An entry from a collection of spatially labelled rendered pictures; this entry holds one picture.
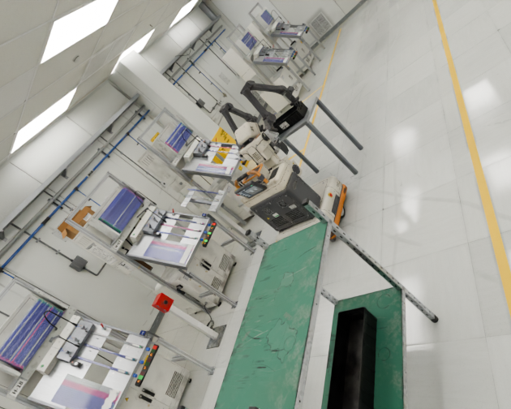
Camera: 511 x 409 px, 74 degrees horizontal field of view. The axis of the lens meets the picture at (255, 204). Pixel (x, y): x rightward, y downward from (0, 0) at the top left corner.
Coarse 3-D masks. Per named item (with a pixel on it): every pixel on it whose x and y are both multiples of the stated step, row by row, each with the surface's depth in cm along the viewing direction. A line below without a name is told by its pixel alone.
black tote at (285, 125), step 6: (300, 102) 343; (294, 108) 353; (300, 108) 339; (306, 108) 346; (282, 114) 364; (288, 114) 362; (294, 114) 339; (300, 114) 337; (276, 120) 372; (282, 120) 349; (288, 120) 347; (294, 120) 344; (276, 126) 357; (282, 126) 354; (288, 126) 352; (282, 132) 361
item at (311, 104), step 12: (312, 108) 341; (324, 108) 357; (300, 120) 342; (336, 120) 363; (288, 132) 347; (348, 132) 370; (288, 144) 409; (324, 144) 340; (360, 144) 378; (300, 156) 416; (336, 156) 346; (312, 168) 424; (348, 168) 352
